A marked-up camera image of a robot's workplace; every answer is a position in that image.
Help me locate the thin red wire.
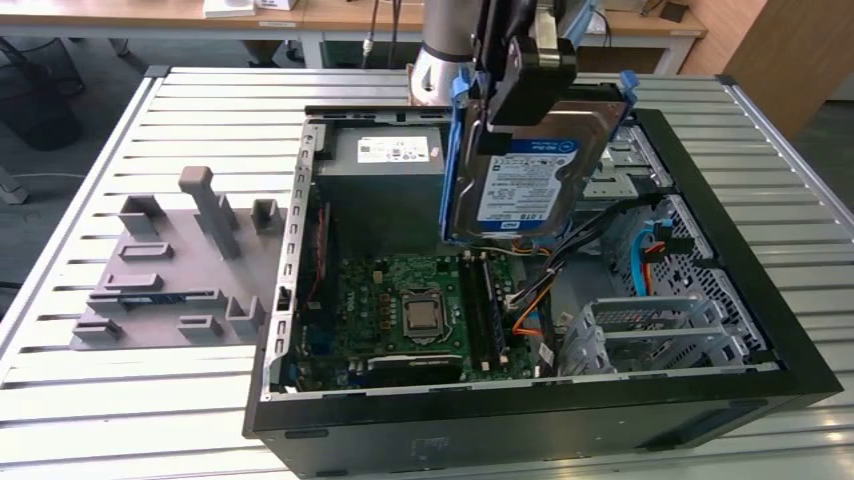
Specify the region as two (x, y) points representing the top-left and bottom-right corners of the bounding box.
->
(303, 202), (332, 309)

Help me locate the green motherboard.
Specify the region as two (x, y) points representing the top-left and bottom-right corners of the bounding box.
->
(292, 252), (555, 391)

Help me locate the RAM stick with blue label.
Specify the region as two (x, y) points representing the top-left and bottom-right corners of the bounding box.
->
(89, 293), (192, 307)

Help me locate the grey power supply unit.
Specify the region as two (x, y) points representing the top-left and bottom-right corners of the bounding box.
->
(312, 125), (447, 257)

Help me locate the dark brown box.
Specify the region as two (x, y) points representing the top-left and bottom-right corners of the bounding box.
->
(643, 0), (690, 24)

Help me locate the black cable with silver plug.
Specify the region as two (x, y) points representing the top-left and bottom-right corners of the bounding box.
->
(361, 0), (383, 69)

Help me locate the white stand foot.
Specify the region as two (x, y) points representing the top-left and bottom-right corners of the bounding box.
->
(0, 164), (29, 205)

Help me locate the CPU socket with metal cover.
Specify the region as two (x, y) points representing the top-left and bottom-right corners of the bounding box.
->
(396, 287), (451, 347)

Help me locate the metal disk bay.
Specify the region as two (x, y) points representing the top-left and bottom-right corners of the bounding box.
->
(558, 294), (768, 377)

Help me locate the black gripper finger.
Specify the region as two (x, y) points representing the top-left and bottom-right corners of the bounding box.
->
(476, 0), (579, 156)
(469, 29), (496, 109)

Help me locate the black graphics card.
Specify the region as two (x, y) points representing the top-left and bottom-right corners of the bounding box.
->
(364, 353), (465, 387)

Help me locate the metal optical drive cage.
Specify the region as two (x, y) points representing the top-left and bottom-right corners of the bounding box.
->
(579, 123), (675, 204)

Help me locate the hard disk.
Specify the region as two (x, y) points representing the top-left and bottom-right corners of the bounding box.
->
(439, 69), (635, 246)

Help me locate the grey parts rack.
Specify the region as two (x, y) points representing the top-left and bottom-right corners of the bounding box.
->
(69, 166), (289, 354)

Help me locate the black mesh wastebasket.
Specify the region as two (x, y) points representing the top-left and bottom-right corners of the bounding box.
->
(0, 35), (88, 151)

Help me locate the blue data wire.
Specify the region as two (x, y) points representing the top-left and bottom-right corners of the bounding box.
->
(626, 219), (672, 300)

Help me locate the plain white box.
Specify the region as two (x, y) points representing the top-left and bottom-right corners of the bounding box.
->
(203, 0), (256, 19)

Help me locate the black open PC case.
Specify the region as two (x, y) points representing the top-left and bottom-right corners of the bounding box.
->
(240, 104), (843, 477)

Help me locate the black cable bundle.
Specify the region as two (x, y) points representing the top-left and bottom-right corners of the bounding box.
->
(512, 194), (675, 321)

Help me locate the long wooden desk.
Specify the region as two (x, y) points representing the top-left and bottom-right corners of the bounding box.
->
(0, 0), (708, 76)

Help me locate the power wire with black plug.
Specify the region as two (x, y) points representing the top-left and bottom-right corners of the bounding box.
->
(650, 222), (719, 266)

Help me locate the black RAM slot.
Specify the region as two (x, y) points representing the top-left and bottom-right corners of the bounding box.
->
(457, 252), (492, 371)
(471, 252), (501, 369)

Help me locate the silver CPU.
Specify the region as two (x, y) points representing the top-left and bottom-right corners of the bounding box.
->
(403, 298), (444, 337)

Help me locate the orange wire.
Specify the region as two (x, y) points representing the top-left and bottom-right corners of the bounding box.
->
(511, 304), (559, 346)

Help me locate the wooden cabinet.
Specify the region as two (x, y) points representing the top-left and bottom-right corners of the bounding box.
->
(679, 0), (854, 139)

